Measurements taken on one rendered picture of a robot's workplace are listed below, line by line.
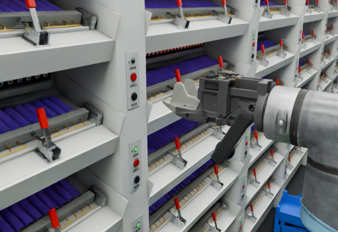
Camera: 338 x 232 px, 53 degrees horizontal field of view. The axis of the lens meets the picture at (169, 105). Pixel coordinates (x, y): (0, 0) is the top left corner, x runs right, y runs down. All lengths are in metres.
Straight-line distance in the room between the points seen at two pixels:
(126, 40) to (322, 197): 0.45
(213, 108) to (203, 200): 0.69
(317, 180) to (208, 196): 0.75
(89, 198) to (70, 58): 0.34
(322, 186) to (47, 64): 0.46
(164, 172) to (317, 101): 0.55
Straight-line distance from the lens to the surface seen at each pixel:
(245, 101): 0.59
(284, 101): 0.54
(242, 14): 1.29
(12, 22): 0.62
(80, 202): 0.80
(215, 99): 0.59
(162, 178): 0.95
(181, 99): 0.64
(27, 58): 0.56
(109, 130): 0.74
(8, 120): 0.69
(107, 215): 0.82
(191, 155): 1.08
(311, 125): 0.53
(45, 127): 0.62
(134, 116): 0.76
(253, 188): 1.75
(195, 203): 1.22
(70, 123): 0.72
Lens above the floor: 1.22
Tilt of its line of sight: 17 degrees down
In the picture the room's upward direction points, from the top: straight up
